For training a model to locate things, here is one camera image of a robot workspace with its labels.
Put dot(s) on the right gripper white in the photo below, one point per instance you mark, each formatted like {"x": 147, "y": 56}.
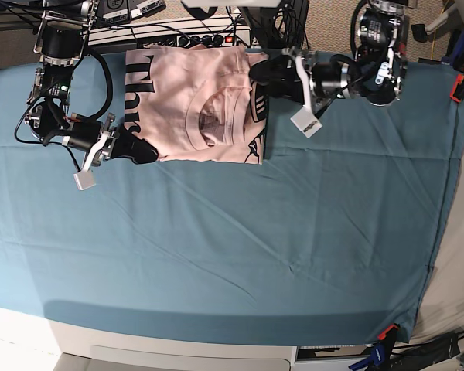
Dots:
{"x": 139, "y": 151}

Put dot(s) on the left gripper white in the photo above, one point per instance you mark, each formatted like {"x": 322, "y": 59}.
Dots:
{"x": 290, "y": 76}

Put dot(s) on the pink T-shirt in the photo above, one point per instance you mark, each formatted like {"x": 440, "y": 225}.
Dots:
{"x": 197, "y": 104}

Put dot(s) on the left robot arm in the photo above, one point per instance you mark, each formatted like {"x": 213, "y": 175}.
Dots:
{"x": 375, "y": 69}

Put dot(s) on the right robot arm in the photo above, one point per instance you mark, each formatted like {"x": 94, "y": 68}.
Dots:
{"x": 62, "y": 43}

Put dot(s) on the white power strip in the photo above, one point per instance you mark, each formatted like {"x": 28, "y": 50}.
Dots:
{"x": 219, "y": 30}

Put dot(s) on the teal table cloth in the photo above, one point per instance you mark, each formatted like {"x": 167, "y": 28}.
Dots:
{"x": 328, "y": 242}

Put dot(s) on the grey drawer cabinet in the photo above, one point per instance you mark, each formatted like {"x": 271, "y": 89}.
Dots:
{"x": 168, "y": 354}

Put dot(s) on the orange blue clamp bottom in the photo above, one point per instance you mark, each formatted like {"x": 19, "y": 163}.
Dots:
{"x": 380, "y": 352}

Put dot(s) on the black power strip bottom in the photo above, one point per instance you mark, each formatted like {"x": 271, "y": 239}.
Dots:
{"x": 423, "y": 356}

